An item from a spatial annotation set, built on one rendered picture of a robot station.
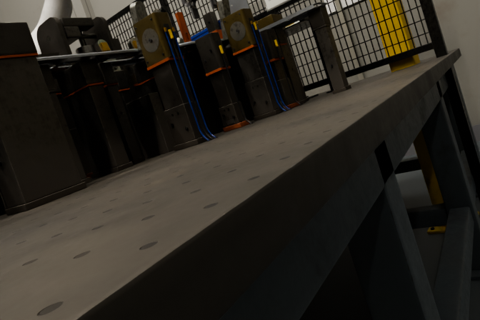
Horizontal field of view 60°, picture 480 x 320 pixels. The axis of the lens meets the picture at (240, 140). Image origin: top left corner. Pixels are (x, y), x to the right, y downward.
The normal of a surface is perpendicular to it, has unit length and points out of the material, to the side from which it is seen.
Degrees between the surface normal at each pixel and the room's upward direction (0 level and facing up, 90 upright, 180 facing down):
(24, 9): 90
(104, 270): 0
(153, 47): 90
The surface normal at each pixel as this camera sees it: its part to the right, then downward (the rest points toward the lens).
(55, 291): -0.32, -0.95
